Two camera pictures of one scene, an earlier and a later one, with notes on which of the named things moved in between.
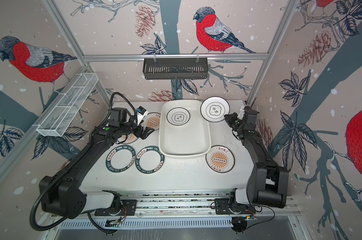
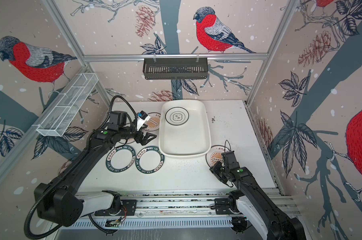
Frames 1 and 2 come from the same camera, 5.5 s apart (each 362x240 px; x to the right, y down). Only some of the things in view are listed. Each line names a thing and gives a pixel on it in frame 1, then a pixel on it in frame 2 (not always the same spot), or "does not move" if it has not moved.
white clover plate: (179, 116) does not move
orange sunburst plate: (220, 158) does not move
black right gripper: (231, 120) -> (215, 169)
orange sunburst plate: (152, 120) does not move
